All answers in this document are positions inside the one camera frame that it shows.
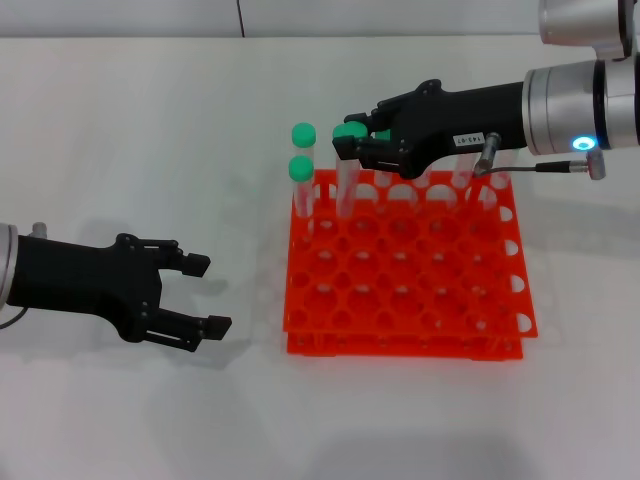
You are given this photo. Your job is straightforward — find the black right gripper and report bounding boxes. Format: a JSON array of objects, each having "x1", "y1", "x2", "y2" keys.
[{"x1": 332, "y1": 78, "x2": 530, "y2": 181}]

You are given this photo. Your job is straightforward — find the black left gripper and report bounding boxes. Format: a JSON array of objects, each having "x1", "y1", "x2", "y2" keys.
[{"x1": 8, "y1": 232, "x2": 234, "y2": 354}]

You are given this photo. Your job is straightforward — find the orange test tube rack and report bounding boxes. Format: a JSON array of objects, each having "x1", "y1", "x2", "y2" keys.
[{"x1": 282, "y1": 168, "x2": 540, "y2": 360}]

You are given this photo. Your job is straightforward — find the left gripper cable with plugs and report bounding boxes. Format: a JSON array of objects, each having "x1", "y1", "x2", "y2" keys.
[{"x1": 0, "y1": 221, "x2": 48, "y2": 331}]

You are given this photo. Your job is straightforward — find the gripper cable with plugs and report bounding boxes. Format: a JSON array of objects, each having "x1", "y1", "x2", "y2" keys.
[
  {"x1": 473, "y1": 131, "x2": 610, "y2": 182},
  {"x1": 0, "y1": 221, "x2": 48, "y2": 331}
]

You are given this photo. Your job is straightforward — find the right gripper cable with plugs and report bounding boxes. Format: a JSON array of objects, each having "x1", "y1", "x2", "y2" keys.
[{"x1": 473, "y1": 131, "x2": 610, "y2": 182}]

